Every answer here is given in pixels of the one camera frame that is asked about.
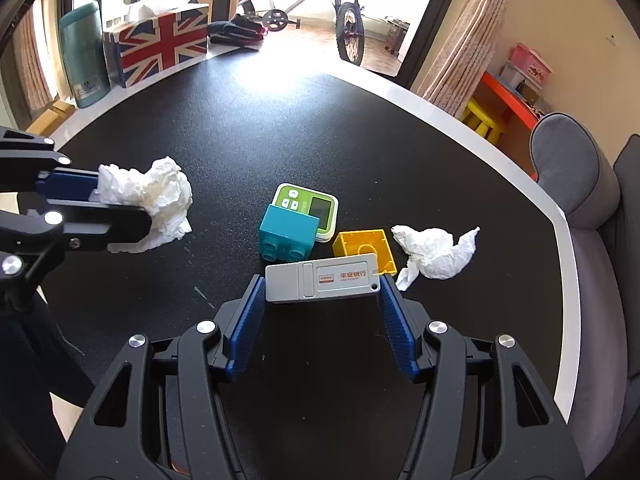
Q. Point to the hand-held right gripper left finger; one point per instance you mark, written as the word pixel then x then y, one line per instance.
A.
pixel 247 325

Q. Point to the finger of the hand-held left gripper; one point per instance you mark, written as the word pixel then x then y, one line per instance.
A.
pixel 110 225
pixel 70 185

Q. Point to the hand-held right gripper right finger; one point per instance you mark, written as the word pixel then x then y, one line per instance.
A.
pixel 400 330

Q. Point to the white tissue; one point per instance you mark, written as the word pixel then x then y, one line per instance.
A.
pixel 160 195
pixel 435 255

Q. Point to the yellow toy block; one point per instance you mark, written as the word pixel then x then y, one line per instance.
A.
pixel 365 247

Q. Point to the white rectangular plastic device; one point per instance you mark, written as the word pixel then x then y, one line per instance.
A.
pixel 325 280

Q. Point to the teal toy block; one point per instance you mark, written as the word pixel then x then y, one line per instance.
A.
pixel 287 235

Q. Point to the green white digital timer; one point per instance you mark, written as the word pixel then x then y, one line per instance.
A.
pixel 315 205

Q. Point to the cardboard box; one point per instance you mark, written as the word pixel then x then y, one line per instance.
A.
pixel 52 115

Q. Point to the person's left leg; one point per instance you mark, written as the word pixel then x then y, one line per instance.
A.
pixel 30 385

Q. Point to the teal thermos bottle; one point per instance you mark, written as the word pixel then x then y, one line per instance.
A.
pixel 82 55

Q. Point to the pink patterned curtain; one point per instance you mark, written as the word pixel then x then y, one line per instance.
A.
pixel 30 60
pixel 470 45

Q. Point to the flag print tissue box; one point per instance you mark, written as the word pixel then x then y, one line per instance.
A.
pixel 160 42

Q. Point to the grey sofa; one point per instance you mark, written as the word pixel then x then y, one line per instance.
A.
pixel 590 210

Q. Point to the black gloves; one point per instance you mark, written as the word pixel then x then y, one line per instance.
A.
pixel 237 32

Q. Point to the yellow plastic stool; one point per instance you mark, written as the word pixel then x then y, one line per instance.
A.
pixel 482 117

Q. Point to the red children's table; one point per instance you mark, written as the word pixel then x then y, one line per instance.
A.
pixel 507 97

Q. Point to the white storage box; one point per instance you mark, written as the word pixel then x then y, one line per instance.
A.
pixel 520 82

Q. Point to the pink storage box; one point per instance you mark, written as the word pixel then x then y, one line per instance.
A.
pixel 532 62

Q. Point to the black sliding door frame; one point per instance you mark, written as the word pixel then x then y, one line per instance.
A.
pixel 430 20

